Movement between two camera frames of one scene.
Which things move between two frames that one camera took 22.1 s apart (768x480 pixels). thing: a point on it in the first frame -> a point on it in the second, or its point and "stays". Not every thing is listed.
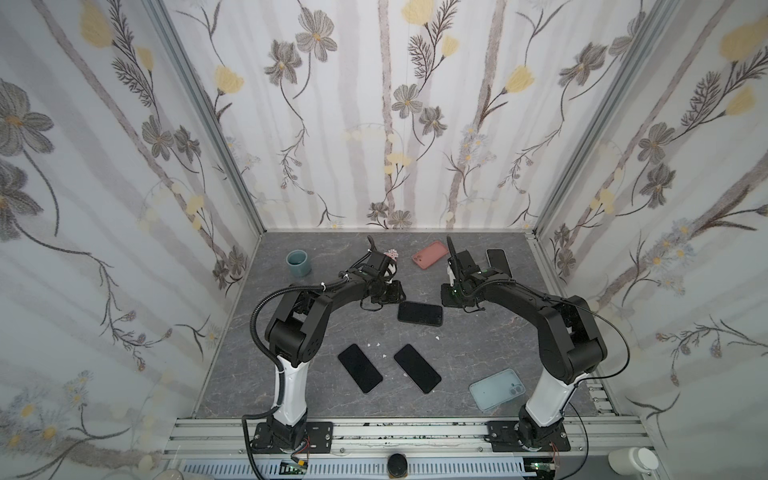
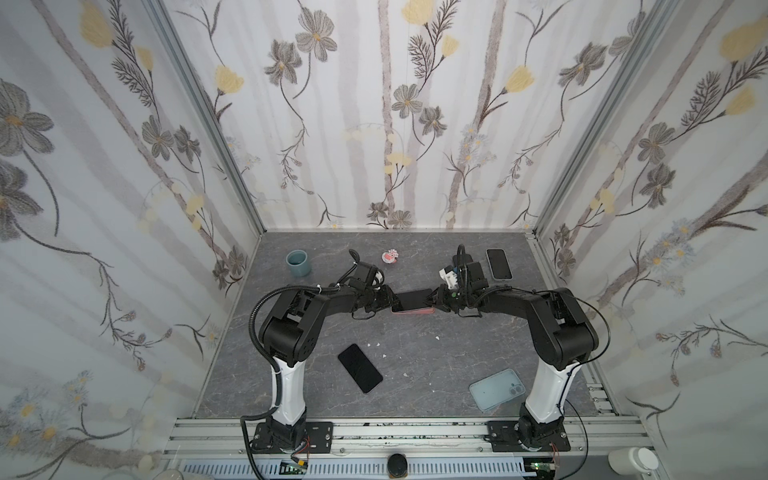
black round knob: x=397 y=465 stays
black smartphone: x=422 y=372 -> x=411 y=300
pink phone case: x=430 y=254 -> x=416 y=312
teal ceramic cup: x=298 y=263 stays
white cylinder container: x=633 y=461 stays
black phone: x=498 y=259 stays
